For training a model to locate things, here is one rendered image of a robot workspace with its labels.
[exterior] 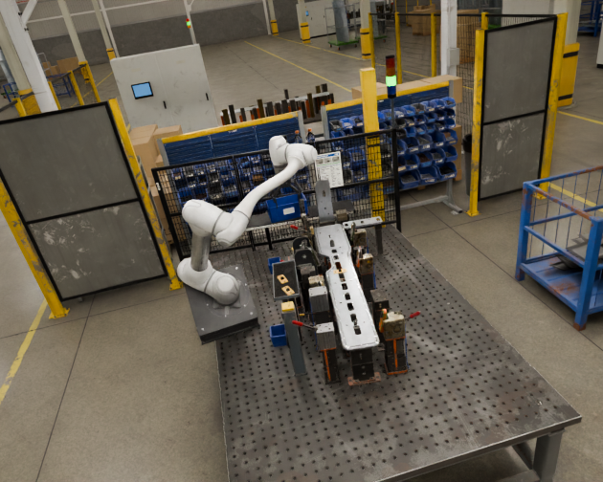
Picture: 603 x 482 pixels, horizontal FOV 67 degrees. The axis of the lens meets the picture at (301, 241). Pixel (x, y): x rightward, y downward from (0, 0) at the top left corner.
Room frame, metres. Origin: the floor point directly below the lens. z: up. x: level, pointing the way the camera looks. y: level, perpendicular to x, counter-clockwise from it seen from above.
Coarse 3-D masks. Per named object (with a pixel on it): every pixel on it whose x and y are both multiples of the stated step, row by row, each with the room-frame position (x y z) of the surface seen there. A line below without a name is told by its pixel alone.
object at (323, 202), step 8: (320, 184) 3.17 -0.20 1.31; (328, 184) 3.17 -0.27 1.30; (320, 192) 3.17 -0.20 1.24; (328, 192) 3.17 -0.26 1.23; (320, 200) 3.17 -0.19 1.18; (328, 200) 3.17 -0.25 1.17; (320, 208) 3.17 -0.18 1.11; (328, 208) 3.17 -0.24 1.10; (320, 216) 3.17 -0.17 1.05; (328, 216) 3.17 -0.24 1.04
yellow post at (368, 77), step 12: (360, 72) 3.55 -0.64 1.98; (372, 72) 3.48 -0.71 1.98; (372, 84) 3.48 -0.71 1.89; (372, 96) 3.48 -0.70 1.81; (372, 108) 3.49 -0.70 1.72; (372, 120) 3.48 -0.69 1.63; (372, 144) 3.48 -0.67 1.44; (372, 156) 3.48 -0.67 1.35; (372, 168) 3.48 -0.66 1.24; (372, 192) 3.48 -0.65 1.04; (372, 204) 3.49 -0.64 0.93; (384, 216) 3.48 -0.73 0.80
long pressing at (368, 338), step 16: (336, 224) 3.10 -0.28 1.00; (320, 240) 2.88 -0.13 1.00; (336, 240) 2.84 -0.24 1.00; (352, 272) 2.40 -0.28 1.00; (336, 288) 2.26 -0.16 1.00; (352, 288) 2.23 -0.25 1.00; (336, 304) 2.10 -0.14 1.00; (352, 304) 2.08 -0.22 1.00; (336, 320) 1.96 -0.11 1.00; (368, 320) 1.91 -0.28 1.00; (352, 336) 1.82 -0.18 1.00; (368, 336) 1.79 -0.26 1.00
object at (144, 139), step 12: (132, 132) 7.29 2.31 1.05; (144, 132) 7.15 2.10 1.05; (156, 132) 7.01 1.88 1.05; (168, 132) 6.88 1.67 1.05; (180, 132) 7.03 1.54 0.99; (132, 144) 6.48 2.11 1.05; (144, 144) 6.46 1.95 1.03; (156, 144) 6.87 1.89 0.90; (144, 156) 6.45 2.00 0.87; (156, 156) 6.76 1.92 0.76; (144, 168) 6.45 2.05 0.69
